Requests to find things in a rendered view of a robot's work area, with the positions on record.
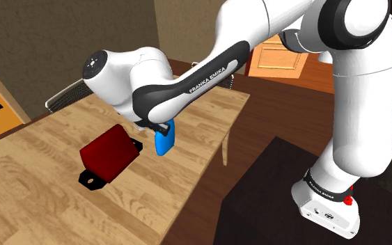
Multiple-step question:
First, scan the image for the light wooden table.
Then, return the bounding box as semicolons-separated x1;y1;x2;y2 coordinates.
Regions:
0;65;251;245

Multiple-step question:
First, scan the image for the blue bottle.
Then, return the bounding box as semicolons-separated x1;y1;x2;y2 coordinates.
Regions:
154;118;176;157

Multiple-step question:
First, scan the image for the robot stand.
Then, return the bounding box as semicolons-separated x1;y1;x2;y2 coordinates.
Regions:
212;135;392;245

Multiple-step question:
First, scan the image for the orange panelled door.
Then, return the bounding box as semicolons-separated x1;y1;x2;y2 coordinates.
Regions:
248;33;309;79

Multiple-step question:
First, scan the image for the red box with black brackets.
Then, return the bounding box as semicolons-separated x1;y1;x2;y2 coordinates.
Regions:
78;123;144;191

